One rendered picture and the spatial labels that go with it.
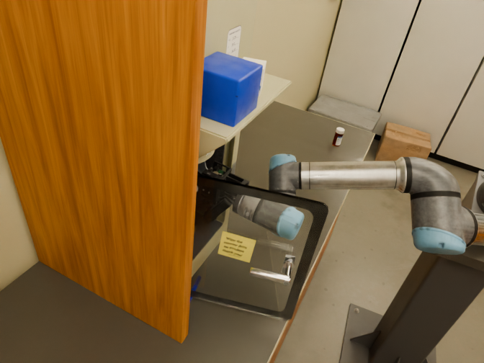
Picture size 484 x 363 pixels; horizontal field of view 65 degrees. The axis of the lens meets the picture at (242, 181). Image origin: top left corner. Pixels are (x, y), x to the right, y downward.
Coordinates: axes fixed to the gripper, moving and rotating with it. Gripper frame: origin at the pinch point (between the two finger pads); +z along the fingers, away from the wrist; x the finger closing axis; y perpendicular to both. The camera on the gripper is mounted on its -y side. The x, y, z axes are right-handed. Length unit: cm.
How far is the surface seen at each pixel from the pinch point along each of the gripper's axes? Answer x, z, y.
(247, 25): -10.2, -8.4, 40.2
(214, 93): 14.1, -15.0, 35.5
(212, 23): 5.4, -8.2, 43.7
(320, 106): -260, 14, -92
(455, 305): -57, -98, -53
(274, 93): -4.6, -19.9, 30.2
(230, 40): -2.8, -8.5, 38.7
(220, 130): 16.3, -18.3, 30.2
